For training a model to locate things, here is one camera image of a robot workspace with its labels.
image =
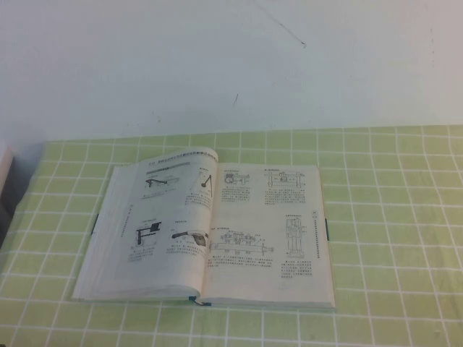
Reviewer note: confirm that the book with diagrams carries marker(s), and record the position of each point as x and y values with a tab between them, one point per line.
162	217

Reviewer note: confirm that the green checked tablecloth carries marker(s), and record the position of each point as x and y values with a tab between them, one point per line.
398	235

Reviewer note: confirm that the white panel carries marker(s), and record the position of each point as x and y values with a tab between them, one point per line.
4	170

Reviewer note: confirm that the dark grey box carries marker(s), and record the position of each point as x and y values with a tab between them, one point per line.
7	220

